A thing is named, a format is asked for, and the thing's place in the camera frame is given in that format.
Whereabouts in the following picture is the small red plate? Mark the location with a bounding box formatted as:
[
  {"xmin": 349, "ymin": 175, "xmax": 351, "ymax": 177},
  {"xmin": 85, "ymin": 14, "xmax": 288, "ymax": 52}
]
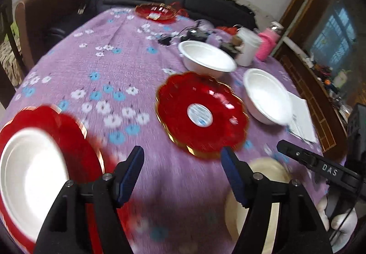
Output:
[{"xmin": 135, "ymin": 3, "xmax": 179, "ymax": 22}]

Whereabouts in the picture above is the large gold-rimmed red plate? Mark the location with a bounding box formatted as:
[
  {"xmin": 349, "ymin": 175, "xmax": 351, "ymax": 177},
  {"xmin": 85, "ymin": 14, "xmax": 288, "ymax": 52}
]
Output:
[{"xmin": 155, "ymin": 71, "xmax": 250, "ymax": 159}]

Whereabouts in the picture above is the pink knit-sleeved bottle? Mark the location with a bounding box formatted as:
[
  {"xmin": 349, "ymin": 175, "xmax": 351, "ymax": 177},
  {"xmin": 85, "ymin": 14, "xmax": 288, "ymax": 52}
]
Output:
[{"xmin": 255, "ymin": 22, "xmax": 283, "ymax": 61}]

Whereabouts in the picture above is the white plastic jar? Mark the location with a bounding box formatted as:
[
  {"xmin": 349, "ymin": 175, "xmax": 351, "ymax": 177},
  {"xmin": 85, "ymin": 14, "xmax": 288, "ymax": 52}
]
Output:
[{"xmin": 236, "ymin": 27, "xmax": 262, "ymax": 67}]

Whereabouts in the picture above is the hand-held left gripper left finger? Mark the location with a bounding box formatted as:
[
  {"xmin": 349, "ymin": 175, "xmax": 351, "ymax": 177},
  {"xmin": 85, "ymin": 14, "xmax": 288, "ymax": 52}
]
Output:
[{"xmin": 34, "ymin": 145, "xmax": 145, "ymax": 254}]

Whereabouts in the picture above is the brown armchair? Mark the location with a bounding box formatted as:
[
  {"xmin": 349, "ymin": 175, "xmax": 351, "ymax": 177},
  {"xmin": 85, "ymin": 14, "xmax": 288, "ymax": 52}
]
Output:
[{"xmin": 14, "ymin": 0, "xmax": 95, "ymax": 71}]

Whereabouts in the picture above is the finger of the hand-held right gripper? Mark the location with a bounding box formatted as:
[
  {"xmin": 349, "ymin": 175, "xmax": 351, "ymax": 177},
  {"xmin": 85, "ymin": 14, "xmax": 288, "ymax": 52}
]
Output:
[{"xmin": 277, "ymin": 140, "xmax": 363, "ymax": 193}]

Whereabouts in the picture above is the person's right hand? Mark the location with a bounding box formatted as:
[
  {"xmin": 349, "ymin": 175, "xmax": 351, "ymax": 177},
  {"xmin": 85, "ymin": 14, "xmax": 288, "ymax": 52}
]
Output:
[{"xmin": 316, "ymin": 195, "xmax": 358, "ymax": 243}]

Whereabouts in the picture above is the white paper bowl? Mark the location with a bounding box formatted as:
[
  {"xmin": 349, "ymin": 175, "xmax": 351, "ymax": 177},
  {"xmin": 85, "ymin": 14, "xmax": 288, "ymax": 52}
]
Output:
[
  {"xmin": 243, "ymin": 68, "xmax": 293, "ymax": 126},
  {"xmin": 0, "ymin": 128, "xmax": 70, "ymax": 234},
  {"xmin": 178, "ymin": 40, "xmax": 237, "ymax": 76}
]

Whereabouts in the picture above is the cream ribbed plastic bowl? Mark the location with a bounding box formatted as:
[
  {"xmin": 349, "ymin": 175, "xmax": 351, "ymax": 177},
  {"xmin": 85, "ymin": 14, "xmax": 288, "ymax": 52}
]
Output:
[{"xmin": 224, "ymin": 157, "xmax": 292, "ymax": 254}]

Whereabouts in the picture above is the purple floral tablecloth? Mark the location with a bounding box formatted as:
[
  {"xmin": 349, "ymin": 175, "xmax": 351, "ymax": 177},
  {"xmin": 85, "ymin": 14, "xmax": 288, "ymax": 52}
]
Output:
[{"xmin": 0, "ymin": 6, "xmax": 344, "ymax": 254}]

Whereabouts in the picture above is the white lined notebook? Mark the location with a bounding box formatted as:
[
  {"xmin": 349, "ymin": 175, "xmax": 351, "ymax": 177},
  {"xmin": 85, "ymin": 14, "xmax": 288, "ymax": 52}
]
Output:
[{"xmin": 286, "ymin": 91, "xmax": 318, "ymax": 144}]

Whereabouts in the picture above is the dark wooden chair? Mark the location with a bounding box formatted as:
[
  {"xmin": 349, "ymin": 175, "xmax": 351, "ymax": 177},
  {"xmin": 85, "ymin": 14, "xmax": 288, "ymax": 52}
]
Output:
[{"xmin": 0, "ymin": 4, "xmax": 25, "ymax": 108}]

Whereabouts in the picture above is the deep red glass plate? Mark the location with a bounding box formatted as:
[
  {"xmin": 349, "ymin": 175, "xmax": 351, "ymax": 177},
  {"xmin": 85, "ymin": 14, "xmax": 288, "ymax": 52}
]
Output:
[{"xmin": 0, "ymin": 105, "xmax": 105, "ymax": 253}]

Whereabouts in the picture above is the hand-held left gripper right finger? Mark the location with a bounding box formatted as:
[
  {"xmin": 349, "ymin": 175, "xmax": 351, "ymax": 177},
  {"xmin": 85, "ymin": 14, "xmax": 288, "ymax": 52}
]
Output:
[{"xmin": 221, "ymin": 146, "xmax": 332, "ymax": 254}]

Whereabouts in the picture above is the red mesh bag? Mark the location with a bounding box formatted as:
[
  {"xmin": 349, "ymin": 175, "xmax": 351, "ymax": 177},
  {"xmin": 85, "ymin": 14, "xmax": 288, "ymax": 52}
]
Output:
[{"xmin": 217, "ymin": 25, "xmax": 239, "ymax": 35}]

